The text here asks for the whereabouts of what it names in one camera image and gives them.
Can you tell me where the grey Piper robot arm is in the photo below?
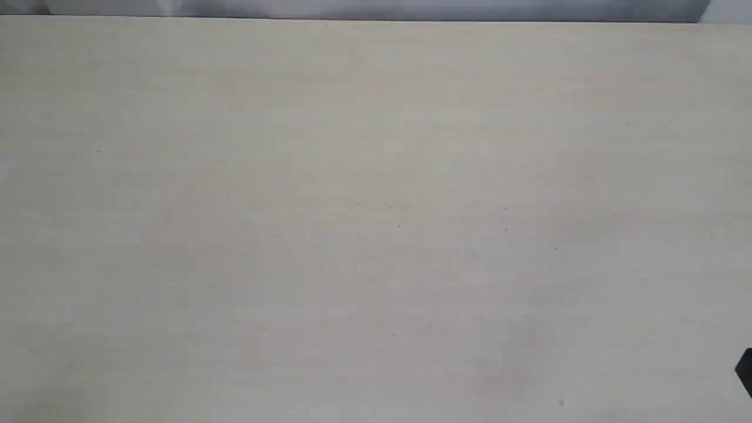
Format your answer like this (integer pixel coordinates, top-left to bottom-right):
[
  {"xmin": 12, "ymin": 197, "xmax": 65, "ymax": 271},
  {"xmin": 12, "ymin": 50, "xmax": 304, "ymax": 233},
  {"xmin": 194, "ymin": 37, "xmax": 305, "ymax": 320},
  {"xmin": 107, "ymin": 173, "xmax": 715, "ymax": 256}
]
[{"xmin": 735, "ymin": 348, "xmax": 752, "ymax": 397}]

